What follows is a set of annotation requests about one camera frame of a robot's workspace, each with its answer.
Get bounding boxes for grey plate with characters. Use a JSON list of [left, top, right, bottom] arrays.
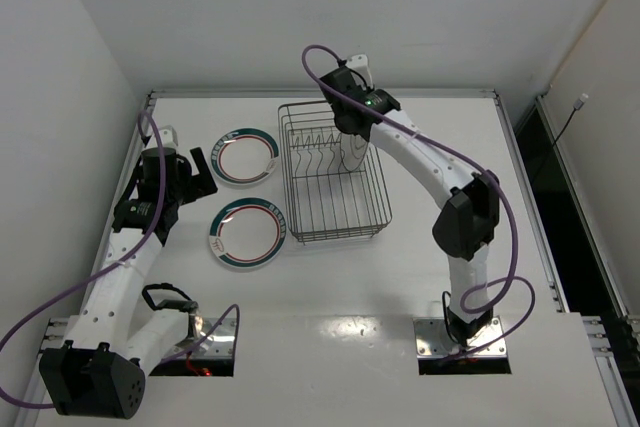
[[339, 133, 367, 172]]

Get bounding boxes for small blue patterned plate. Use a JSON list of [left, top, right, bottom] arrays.
[[361, 142, 370, 163]]

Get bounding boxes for green rimmed white plate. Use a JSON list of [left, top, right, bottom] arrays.
[[210, 127, 280, 187], [208, 197, 287, 270]]

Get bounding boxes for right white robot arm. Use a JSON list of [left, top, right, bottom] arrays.
[[320, 66, 499, 347]]

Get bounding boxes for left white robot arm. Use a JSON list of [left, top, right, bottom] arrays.
[[39, 147, 217, 419]]

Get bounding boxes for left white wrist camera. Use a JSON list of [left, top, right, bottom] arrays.
[[146, 126, 178, 150]]

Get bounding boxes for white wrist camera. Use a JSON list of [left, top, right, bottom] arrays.
[[146, 126, 178, 150], [346, 53, 374, 87]]

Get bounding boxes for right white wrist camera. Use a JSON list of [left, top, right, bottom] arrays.
[[346, 53, 374, 87]]

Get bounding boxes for metal wire dish rack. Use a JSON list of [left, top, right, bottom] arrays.
[[277, 101, 392, 244]]

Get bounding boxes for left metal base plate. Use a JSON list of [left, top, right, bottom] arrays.
[[167, 317, 237, 360]]

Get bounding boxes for metal base plate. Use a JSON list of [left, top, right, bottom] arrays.
[[167, 317, 237, 360], [413, 316, 508, 360]]

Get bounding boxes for black cable with white plug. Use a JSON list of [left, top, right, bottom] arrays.
[[549, 92, 590, 148]]

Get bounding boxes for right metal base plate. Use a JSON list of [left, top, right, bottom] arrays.
[[413, 316, 508, 360]]

